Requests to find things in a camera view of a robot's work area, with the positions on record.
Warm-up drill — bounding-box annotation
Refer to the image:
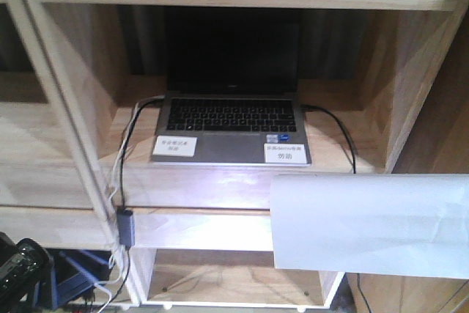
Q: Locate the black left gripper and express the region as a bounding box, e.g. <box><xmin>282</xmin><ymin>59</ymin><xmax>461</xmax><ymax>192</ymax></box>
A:
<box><xmin>1</xmin><ymin>232</ymin><xmax>51</xmax><ymax>298</ymax></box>

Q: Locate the white paper sheet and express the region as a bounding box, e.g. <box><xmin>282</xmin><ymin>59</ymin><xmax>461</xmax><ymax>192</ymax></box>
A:
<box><xmin>270</xmin><ymin>174</ymin><xmax>468</xmax><ymax>279</ymax></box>

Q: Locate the blue plastic crate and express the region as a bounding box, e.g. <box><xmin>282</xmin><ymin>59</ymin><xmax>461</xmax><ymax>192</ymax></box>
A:
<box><xmin>43</xmin><ymin>249</ymin><xmax>111</xmax><ymax>309</ymax></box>

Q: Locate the grey usb hub adapter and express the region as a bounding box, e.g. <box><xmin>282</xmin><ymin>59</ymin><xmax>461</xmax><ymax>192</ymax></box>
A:
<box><xmin>117</xmin><ymin>208</ymin><xmax>135</xmax><ymax>248</ymax></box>

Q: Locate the white label sticker left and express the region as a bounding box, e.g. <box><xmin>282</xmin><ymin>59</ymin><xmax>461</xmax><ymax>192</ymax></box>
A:
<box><xmin>152</xmin><ymin>136</ymin><xmax>197</xmax><ymax>157</ymax></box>

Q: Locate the white label sticker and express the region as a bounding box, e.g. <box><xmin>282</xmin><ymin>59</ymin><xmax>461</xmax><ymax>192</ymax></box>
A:
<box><xmin>152</xmin><ymin>136</ymin><xmax>197</xmax><ymax>157</ymax></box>
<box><xmin>264</xmin><ymin>143</ymin><xmax>308</xmax><ymax>164</ymax></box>

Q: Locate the white label sticker right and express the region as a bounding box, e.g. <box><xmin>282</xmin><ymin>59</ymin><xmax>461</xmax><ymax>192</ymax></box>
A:
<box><xmin>264</xmin><ymin>143</ymin><xmax>308</xmax><ymax>164</ymax></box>

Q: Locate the grey open laptop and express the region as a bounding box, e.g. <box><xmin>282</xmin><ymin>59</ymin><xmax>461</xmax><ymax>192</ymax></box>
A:
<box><xmin>151</xmin><ymin>6</ymin><xmax>311</xmax><ymax>166</ymax></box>

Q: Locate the wooden shelf unit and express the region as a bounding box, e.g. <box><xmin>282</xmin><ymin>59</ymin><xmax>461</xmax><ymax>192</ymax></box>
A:
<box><xmin>1</xmin><ymin>0</ymin><xmax>468</xmax><ymax>308</ymax></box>

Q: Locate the white cable left of laptop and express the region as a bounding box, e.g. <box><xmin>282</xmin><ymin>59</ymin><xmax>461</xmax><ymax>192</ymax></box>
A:
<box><xmin>104</xmin><ymin>95</ymin><xmax>166</xmax><ymax>313</ymax></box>

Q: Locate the black cable left of laptop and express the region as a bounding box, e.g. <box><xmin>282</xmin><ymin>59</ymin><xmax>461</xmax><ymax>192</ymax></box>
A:
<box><xmin>117</xmin><ymin>96</ymin><xmax>166</xmax><ymax>211</ymax></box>

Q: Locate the black cable of laptop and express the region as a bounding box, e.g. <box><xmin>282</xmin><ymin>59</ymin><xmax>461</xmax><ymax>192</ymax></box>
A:
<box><xmin>117</xmin><ymin>96</ymin><xmax>166</xmax><ymax>211</ymax></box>
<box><xmin>300</xmin><ymin>103</ymin><xmax>358</xmax><ymax>174</ymax></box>

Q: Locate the black cable right of laptop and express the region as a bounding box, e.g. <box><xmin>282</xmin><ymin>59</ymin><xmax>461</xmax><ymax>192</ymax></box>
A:
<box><xmin>300</xmin><ymin>103</ymin><xmax>358</xmax><ymax>174</ymax></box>

